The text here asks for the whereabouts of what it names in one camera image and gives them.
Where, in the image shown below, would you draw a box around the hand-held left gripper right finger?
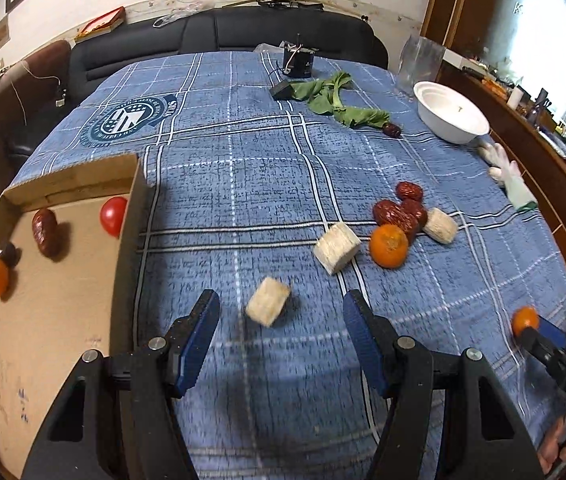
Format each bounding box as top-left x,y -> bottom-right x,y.
342,289 -> 546,480

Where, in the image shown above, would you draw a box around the clear plastic bag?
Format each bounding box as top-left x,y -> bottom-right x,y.
153,2 -> 214,28

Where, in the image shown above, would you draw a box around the black leather sofa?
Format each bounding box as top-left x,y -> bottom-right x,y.
69,10 -> 389,98

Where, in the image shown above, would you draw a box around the cardboard tray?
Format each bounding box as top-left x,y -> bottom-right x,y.
0,154 -> 150,480

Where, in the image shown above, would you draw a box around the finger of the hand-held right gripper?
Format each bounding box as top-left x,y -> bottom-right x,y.
519,326 -> 566,387
537,314 -> 566,349

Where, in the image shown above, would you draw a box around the brown armchair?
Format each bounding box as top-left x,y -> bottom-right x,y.
0,40 -> 71,201

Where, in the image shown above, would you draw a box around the white bowl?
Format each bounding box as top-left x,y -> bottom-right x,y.
413,81 -> 491,145

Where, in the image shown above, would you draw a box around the wooden cabinet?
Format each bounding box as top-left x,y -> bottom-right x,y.
420,0 -> 566,306

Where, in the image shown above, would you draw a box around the blue plaid tablecloth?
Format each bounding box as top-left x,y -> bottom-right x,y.
0,52 -> 566,480

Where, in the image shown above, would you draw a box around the dark slender sticks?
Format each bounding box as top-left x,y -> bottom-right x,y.
223,0 -> 325,11

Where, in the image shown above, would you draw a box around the person's right hand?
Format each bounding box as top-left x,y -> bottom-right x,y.
537,410 -> 566,471

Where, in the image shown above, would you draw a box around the cream sugarcane block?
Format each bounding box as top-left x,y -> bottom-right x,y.
245,276 -> 292,328
423,207 -> 458,245
313,221 -> 363,276

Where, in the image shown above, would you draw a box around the white charger cable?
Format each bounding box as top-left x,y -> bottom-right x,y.
0,59 -> 67,126

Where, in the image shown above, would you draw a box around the clear plastic container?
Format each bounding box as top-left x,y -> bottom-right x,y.
395,35 -> 446,98

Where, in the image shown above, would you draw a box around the black cylinder container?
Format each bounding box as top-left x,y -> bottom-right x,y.
283,42 -> 316,79

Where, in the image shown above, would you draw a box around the white flat box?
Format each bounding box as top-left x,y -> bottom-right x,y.
443,49 -> 486,68

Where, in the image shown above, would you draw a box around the red tomato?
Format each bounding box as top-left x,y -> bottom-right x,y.
100,196 -> 129,238

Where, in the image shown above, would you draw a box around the white glove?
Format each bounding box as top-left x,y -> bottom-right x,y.
478,142 -> 538,211

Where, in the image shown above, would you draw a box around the red gift box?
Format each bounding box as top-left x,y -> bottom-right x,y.
74,6 -> 126,43

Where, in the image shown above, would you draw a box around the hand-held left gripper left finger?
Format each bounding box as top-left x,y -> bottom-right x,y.
22,289 -> 221,480

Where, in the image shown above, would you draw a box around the green leaf vegetable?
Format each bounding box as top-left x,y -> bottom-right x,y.
290,71 -> 391,131

